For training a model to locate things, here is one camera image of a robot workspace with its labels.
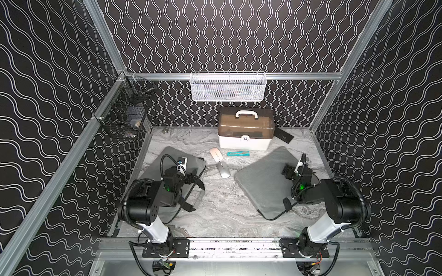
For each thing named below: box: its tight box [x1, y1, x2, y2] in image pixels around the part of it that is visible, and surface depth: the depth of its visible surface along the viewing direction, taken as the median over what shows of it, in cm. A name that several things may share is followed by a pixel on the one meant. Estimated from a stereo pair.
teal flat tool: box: [226, 150, 251, 157], surface depth 109 cm
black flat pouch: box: [273, 127, 295, 144], surface depth 116 cm
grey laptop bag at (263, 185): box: [234, 146, 298, 221], surface depth 92 cm
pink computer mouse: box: [209, 147, 224, 162], surface depth 106 cm
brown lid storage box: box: [217, 106, 276, 151], surface depth 102 cm
